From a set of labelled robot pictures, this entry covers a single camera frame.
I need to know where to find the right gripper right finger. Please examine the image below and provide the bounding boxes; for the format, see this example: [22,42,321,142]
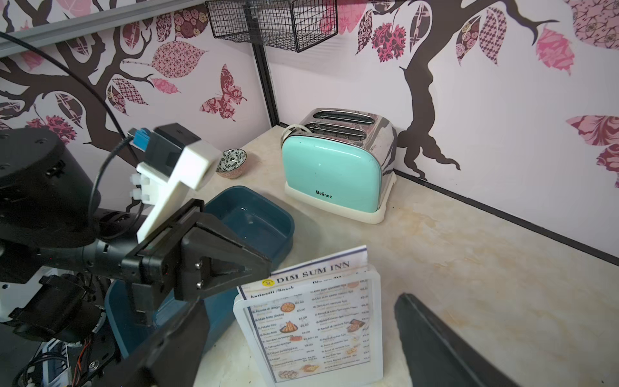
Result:
[394,293,517,386]

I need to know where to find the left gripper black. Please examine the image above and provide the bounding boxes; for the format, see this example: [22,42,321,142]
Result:
[120,199,272,326]

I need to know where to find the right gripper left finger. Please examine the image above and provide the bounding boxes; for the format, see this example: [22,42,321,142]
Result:
[95,299,210,387]

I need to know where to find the white acrylic menu holder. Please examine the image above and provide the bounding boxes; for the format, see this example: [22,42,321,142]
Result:
[233,264,384,387]

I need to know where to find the new dim sum menu sheet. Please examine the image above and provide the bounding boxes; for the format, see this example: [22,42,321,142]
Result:
[238,245,372,383]

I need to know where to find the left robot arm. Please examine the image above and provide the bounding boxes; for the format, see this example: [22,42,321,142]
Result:
[1,124,272,386]

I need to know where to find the dark teal plastic tray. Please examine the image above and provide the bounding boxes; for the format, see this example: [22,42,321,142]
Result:
[105,185,295,357]

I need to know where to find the patterned small plate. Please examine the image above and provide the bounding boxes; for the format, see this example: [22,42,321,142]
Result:
[216,148,248,179]

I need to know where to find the mint green toaster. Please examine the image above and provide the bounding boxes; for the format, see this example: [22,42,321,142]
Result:
[280,108,398,224]

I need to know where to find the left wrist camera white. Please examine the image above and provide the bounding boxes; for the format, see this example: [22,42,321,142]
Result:
[132,124,222,243]

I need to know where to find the black wire basket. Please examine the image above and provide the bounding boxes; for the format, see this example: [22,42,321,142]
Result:
[206,0,338,53]

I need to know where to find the aluminium rail left diagonal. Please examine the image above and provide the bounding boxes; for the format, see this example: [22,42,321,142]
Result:
[1,0,201,48]

